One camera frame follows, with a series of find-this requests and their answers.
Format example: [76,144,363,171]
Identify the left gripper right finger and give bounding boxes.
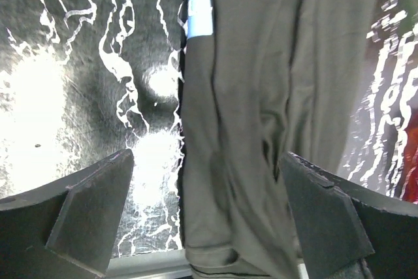
[280,153,417,278]

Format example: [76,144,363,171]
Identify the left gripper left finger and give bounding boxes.
[1,149,134,279]

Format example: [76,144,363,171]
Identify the black t shirt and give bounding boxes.
[181,0,376,278]

